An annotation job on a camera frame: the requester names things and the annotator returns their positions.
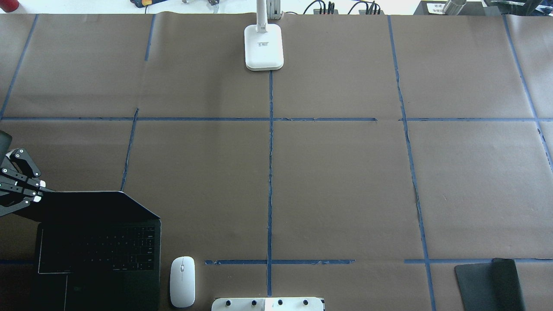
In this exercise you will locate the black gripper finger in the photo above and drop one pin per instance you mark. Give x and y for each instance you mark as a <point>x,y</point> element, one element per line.
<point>24,162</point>
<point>17,195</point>

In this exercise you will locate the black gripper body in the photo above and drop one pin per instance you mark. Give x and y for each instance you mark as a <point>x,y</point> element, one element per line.
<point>17,178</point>

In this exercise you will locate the grey laptop computer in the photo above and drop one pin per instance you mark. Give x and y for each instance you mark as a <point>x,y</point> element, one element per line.
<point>95,251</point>

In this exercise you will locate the white desk lamp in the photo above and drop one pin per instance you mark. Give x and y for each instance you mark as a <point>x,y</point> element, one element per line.
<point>263,42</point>

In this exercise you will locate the black mouse pad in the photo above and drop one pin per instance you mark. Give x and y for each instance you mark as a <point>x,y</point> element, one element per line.
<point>493,286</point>

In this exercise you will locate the red bottle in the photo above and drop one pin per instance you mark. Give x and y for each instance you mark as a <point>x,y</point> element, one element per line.
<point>9,6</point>

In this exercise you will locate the white wireless mouse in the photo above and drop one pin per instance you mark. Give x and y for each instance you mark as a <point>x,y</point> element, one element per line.
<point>182,286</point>

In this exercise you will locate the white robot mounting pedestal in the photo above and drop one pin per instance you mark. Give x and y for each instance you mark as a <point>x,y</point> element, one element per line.
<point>269,304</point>

